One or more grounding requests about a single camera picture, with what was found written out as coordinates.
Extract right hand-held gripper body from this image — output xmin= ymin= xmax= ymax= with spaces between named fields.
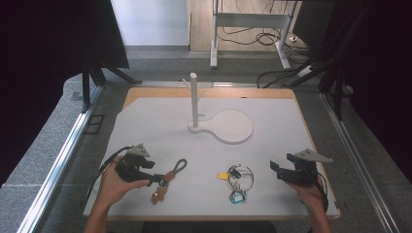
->
xmin=278 ymin=149 xmax=334 ymax=188

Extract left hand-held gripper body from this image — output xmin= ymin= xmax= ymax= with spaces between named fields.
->
xmin=115 ymin=144 xmax=151 ymax=183

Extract brown leather keychain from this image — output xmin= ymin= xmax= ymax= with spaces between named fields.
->
xmin=150 ymin=158 xmax=189 ymax=206

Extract metal key ring with keys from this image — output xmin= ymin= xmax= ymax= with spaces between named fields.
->
xmin=217 ymin=164 xmax=256 ymax=205

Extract white key holder stand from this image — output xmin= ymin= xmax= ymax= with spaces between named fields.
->
xmin=182 ymin=72 xmax=255 ymax=146

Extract person's right hand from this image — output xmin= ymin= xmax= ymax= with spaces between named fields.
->
xmin=288 ymin=181 xmax=326 ymax=209

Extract person's left hand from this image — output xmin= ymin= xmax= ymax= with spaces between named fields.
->
xmin=96 ymin=158 xmax=152 ymax=208

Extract white table mat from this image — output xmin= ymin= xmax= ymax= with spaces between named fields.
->
xmin=83 ymin=96 xmax=339 ymax=217

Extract black stand legs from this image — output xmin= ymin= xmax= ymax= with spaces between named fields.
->
xmin=285 ymin=57 xmax=354 ymax=121
xmin=81 ymin=62 xmax=143 ymax=115

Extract white power strip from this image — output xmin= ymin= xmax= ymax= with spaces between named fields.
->
xmin=296 ymin=64 xmax=316 ymax=79

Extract black curtain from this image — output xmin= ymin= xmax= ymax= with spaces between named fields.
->
xmin=292 ymin=0 xmax=412 ymax=183
xmin=0 ymin=0 xmax=130 ymax=187

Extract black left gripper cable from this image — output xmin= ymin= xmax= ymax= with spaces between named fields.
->
xmin=86 ymin=146 xmax=134 ymax=202

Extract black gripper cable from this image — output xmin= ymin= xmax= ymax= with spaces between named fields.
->
xmin=316 ymin=171 xmax=330 ymax=213
xmin=86 ymin=146 xmax=134 ymax=202

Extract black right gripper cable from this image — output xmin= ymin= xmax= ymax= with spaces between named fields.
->
xmin=316 ymin=171 xmax=330 ymax=213

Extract aluminium rail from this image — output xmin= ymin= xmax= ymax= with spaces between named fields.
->
xmin=319 ymin=91 xmax=402 ymax=233
xmin=17 ymin=85 xmax=105 ymax=233

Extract black floor cables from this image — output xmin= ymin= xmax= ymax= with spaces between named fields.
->
xmin=217 ymin=0 xmax=322 ymax=89

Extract white metal desk frame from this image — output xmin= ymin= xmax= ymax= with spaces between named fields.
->
xmin=209 ymin=0 xmax=298 ymax=71

